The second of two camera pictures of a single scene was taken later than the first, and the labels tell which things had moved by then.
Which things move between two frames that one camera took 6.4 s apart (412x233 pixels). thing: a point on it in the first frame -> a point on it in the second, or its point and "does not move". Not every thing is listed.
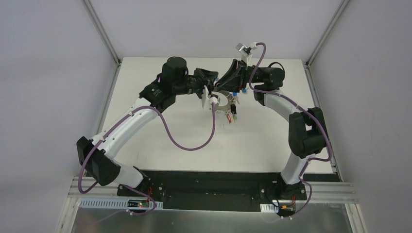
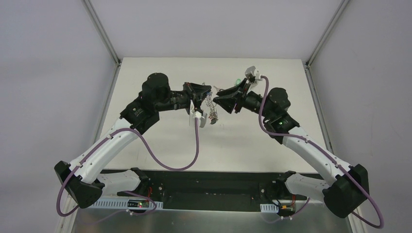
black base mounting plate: x=214 y=190 does not move
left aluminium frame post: x=102 y=31 does not move
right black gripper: x=240 y=74 -> x=240 y=100
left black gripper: x=199 y=78 -> x=189 y=95
